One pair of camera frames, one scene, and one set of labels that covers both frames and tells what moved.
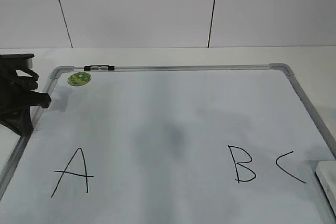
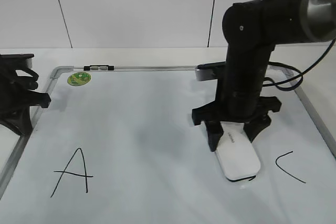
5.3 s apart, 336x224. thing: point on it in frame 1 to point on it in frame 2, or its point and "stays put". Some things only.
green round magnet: (79, 78) stays put
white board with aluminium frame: (179, 144) stays put
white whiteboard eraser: (325, 171) to (237, 157)
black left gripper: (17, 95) stays put
